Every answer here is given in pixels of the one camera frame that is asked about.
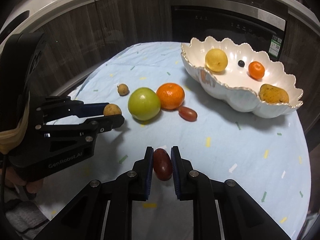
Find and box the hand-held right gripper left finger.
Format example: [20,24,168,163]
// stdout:
[34,146,154,240]

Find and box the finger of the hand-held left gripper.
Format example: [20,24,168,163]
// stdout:
[37,96,110,123]
[37,116,125,141]

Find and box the white scalloped ceramic bowl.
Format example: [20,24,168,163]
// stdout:
[181,36,304,118]

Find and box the black cable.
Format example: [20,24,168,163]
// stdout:
[0,155,8,205]

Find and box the yellow lemon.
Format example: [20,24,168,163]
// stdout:
[205,49,228,73]

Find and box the beige strap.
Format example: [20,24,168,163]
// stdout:
[0,102,31,153]

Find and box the green apple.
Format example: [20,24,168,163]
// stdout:
[128,87,161,121]

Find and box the built-in black oven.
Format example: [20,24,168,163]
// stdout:
[170,4,288,62]

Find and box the yellow mango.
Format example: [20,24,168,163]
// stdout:
[259,84,290,104]

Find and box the light blue patterned tablecloth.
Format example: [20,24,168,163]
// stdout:
[37,41,312,240]

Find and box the orange tangerine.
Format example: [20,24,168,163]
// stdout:
[156,83,185,110]
[248,61,265,80]

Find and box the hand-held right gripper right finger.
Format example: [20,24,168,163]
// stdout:
[171,145,285,240]

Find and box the dark red jujube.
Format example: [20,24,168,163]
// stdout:
[153,148,173,181]
[178,106,198,122]

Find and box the person's left hand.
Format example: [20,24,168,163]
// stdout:
[2,166,43,196]

